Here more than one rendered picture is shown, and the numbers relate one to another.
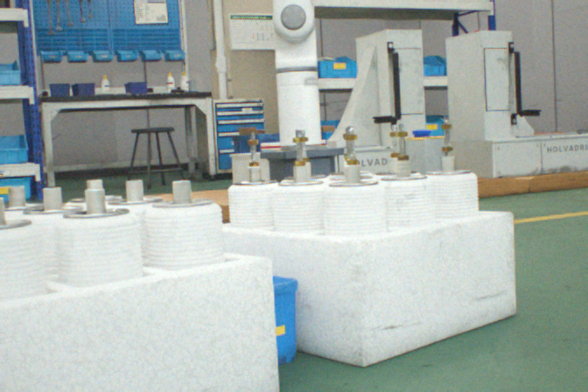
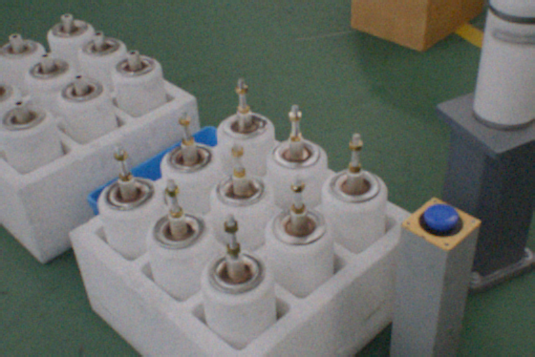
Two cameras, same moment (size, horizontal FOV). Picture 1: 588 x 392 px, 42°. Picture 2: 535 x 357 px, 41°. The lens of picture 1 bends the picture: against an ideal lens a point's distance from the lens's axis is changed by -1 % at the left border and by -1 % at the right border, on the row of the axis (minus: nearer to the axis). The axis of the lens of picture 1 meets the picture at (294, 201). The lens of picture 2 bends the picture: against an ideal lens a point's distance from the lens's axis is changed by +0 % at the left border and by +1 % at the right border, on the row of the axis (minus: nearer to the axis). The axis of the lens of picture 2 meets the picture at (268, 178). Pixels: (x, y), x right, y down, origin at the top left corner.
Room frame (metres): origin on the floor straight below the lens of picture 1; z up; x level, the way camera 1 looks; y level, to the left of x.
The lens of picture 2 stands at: (1.37, -0.91, 0.91)
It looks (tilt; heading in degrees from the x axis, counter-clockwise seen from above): 39 degrees down; 89
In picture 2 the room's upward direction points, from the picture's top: 4 degrees counter-clockwise
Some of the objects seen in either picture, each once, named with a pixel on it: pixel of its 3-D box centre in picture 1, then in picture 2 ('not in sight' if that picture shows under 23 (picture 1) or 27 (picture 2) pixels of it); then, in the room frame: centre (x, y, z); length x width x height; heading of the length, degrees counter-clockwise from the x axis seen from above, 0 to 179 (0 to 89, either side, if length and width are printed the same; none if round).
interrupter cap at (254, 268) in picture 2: (448, 173); (236, 272); (1.33, -0.27, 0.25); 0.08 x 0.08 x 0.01
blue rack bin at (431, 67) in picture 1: (413, 67); not in sight; (6.99, -1.12, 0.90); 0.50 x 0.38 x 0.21; 22
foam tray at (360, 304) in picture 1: (355, 270); (248, 266); (1.34, -0.10, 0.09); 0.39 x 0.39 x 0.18; 42
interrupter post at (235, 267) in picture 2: (448, 165); (235, 264); (1.33, -0.27, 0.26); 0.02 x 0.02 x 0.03
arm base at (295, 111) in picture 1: (298, 111); (513, 64); (1.75, -0.02, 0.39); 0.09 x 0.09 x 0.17; 24
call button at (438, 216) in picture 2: (422, 134); (440, 219); (1.59, -0.27, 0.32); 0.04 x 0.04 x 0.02
